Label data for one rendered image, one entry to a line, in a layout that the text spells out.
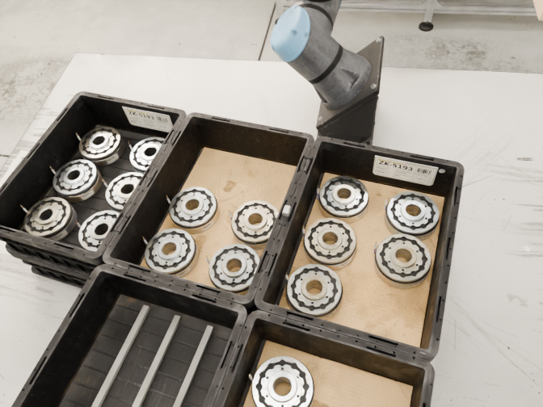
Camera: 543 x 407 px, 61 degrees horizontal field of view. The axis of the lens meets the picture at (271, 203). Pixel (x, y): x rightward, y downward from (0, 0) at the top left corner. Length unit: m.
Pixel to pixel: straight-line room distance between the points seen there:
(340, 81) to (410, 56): 1.57
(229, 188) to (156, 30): 2.15
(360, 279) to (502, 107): 0.74
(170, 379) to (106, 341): 0.15
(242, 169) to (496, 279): 0.61
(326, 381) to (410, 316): 0.19
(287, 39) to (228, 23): 1.92
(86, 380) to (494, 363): 0.77
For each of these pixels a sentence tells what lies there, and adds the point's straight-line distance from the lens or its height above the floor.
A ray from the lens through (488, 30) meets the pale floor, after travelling 2.98.
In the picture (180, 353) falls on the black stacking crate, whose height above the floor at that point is 0.83.
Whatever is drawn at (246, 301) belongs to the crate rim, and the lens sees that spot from 0.79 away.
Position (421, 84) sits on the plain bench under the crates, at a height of 0.70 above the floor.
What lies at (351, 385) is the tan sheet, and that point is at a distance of 0.85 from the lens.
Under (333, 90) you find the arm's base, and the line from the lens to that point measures 1.17.
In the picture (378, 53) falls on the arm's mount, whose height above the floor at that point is 0.90.
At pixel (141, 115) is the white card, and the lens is 1.16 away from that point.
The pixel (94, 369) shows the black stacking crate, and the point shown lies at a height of 0.83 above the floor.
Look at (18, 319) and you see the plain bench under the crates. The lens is 1.22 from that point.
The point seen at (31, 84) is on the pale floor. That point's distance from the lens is 3.05.
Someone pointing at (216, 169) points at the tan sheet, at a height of 0.83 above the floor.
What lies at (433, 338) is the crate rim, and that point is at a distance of 0.78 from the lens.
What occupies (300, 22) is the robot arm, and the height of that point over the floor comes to 1.03.
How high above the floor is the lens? 1.65
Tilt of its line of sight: 55 degrees down
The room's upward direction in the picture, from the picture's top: 9 degrees counter-clockwise
